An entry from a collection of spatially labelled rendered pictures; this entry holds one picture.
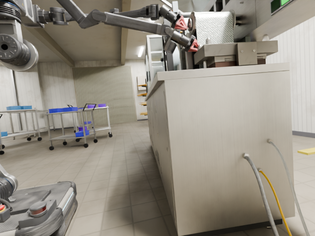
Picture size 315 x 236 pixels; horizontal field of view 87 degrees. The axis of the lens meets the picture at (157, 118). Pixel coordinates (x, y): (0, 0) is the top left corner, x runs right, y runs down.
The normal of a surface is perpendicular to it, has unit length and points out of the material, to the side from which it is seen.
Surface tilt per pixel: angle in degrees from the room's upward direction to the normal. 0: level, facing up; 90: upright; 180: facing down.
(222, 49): 90
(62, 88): 90
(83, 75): 90
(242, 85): 90
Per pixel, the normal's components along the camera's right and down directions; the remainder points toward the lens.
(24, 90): 0.22, 0.05
